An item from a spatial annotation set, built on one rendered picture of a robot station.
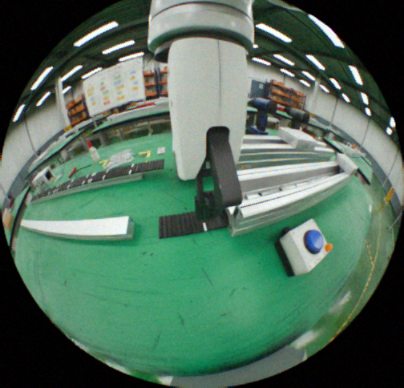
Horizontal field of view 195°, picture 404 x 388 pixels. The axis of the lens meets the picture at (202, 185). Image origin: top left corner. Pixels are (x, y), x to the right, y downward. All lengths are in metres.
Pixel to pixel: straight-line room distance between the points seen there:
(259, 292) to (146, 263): 0.21
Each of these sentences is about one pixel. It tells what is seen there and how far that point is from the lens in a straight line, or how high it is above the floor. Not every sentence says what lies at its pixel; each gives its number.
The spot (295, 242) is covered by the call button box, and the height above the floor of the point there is 0.84.
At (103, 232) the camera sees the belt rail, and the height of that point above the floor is 0.81.
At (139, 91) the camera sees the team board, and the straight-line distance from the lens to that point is 2.99.
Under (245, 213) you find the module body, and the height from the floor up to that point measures 0.86.
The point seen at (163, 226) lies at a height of 0.78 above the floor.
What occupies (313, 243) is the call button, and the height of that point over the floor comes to 0.85.
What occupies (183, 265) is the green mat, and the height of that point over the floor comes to 0.78.
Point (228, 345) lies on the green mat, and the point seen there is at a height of 0.78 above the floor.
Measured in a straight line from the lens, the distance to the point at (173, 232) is 0.24.
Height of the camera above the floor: 1.00
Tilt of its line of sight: 45 degrees down
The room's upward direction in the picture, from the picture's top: straight up
